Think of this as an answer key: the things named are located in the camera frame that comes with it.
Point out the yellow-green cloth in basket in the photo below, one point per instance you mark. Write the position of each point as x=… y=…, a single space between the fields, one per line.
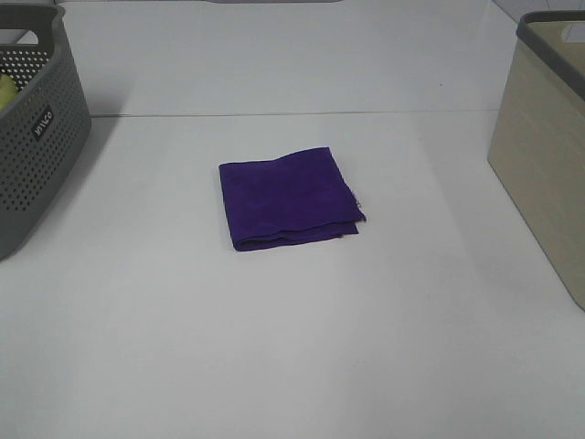
x=8 y=90

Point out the purple towel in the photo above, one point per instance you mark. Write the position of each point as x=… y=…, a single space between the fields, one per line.
x=294 y=199

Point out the beige basket with grey rim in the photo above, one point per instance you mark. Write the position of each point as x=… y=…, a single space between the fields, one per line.
x=537 y=149

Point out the grey perforated plastic basket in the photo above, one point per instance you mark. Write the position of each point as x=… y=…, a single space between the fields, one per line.
x=45 y=126

